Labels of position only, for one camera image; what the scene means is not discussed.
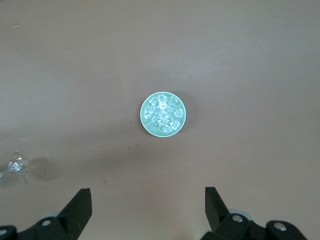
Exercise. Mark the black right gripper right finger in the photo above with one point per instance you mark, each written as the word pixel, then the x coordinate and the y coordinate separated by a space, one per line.
pixel 217 215

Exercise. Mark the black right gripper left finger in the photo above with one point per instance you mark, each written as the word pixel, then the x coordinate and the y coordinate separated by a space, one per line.
pixel 75 212

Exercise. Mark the clear stemmed wine glass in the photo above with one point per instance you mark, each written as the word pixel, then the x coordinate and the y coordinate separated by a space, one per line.
pixel 17 165

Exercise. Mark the clear ice cube pile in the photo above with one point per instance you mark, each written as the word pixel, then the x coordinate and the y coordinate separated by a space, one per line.
pixel 163 115

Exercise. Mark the green round bowl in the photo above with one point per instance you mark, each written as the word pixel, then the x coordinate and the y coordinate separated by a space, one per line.
pixel 156 132

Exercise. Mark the brown table cover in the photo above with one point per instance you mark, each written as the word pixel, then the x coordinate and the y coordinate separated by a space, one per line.
pixel 75 62

